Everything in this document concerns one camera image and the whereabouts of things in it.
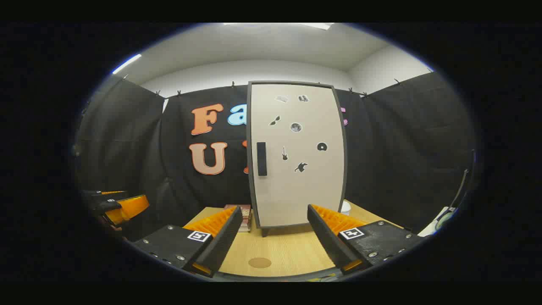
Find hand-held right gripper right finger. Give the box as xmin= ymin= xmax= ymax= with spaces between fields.
xmin=307 ymin=204 xmax=426 ymax=275

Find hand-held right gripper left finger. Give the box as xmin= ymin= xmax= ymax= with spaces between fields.
xmin=131 ymin=206 xmax=244 ymax=279

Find dark grey cabinet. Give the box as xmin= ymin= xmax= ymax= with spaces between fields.
xmin=246 ymin=80 xmax=348 ymax=238

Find brown cover book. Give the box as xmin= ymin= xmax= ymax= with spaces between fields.
xmin=224 ymin=205 xmax=252 ymax=217

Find black backdrop cloth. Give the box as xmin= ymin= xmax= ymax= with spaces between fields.
xmin=74 ymin=72 xmax=477 ymax=242

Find white board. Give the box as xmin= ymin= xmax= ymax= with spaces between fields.
xmin=417 ymin=207 xmax=458 ymax=237

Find green round object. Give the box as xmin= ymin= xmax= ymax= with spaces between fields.
xmin=435 ymin=210 xmax=457 ymax=230

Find ceiling light strip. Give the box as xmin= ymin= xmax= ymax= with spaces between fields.
xmin=112 ymin=54 xmax=142 ymax=75

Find ceiling light panel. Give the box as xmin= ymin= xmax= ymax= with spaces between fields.
xmin=224 ymin=22 xmax=335 ymax=31

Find black door handle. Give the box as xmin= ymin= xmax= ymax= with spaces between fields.
xmin=257 ymin=142 xmax=268 ymax=176

